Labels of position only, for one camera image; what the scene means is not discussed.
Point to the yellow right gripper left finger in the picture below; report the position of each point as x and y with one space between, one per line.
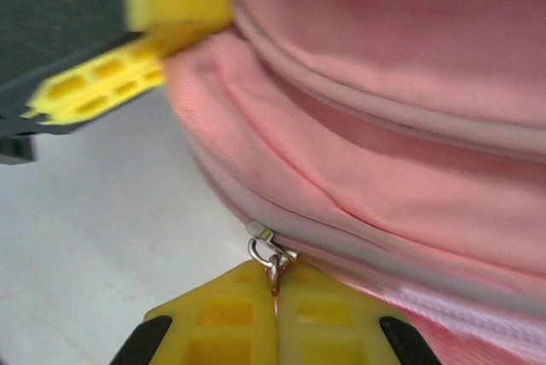
222 318

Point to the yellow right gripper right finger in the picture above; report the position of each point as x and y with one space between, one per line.
332 318

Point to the pink school backpack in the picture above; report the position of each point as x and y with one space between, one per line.
384 126

